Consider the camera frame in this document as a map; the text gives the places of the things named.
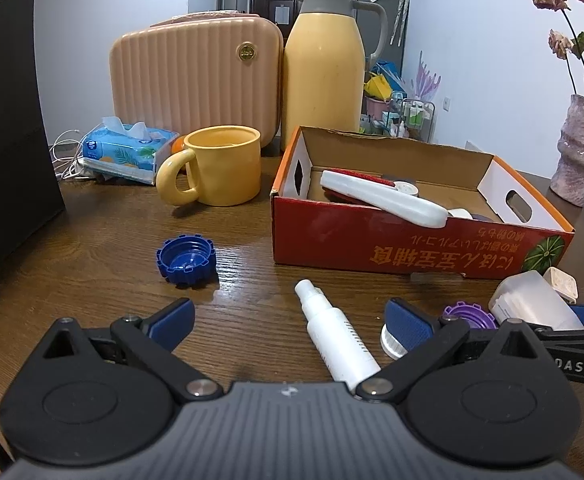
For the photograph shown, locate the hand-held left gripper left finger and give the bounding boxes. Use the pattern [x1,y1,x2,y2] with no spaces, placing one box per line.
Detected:
[42,297,224,403]

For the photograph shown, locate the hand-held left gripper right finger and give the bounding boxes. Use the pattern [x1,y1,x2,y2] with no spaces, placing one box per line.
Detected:
[355,299,540,403]

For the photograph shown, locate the white ridged screw cap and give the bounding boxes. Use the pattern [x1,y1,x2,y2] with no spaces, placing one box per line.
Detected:
[379,321,409,360]

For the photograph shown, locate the translucent plastic container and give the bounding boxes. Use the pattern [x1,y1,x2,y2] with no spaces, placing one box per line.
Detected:
[488,270,584,332]

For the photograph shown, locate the purple ridged bottle cap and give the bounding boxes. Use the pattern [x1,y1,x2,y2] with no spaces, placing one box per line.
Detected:
[442,301,498,331]

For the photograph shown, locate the blue ridged bottle cap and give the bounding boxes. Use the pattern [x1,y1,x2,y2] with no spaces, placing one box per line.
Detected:
[156,234,217,288]

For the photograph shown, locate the white spray bottle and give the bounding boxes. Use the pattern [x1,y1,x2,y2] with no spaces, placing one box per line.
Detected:
[294,279,383,395]

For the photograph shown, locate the red cardboard box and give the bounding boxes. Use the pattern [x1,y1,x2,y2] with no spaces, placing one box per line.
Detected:
[270,126,575,281]

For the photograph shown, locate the red and white lint brush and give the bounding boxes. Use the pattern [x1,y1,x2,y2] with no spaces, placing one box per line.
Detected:
[319,167,449,229]

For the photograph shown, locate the pink ceramic vase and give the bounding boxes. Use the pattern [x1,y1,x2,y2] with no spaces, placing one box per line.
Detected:
[549,94,584,207]

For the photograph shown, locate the yellow mug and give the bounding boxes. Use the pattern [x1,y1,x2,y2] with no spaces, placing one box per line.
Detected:
[155,126,263,207]

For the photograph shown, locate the blue tissue pack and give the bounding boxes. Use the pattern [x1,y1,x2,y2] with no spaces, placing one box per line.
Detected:
[80,116,180,186]

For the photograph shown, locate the pink ribbed suitcase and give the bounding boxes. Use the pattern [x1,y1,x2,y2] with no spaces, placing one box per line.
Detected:
[109,10,285,148]

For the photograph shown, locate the black paper bag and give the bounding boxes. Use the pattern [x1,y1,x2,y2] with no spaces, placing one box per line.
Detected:
[0,0,66,293]

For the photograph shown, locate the yellow thermos jug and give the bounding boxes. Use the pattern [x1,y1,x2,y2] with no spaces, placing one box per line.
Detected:
[279,0,389,153]

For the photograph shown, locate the grey refrigerator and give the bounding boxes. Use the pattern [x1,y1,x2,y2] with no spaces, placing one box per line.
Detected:
[357,0,413,67]

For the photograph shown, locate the hanging folded umbrella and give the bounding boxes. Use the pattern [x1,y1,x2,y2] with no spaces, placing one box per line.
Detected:
[389,0,411,46]

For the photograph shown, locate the dark brown door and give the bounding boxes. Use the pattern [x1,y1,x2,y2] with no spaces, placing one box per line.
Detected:
[249,0,305,28]

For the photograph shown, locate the white cables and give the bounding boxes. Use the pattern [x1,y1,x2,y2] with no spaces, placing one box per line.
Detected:
[49,129,103,182]

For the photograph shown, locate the wire trolley with bottles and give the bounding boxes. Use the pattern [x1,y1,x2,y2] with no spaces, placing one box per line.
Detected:
[367,97,435,143]

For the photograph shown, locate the purple flower wall sticker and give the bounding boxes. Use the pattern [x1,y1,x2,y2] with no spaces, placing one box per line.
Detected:
[414,50,443,111]

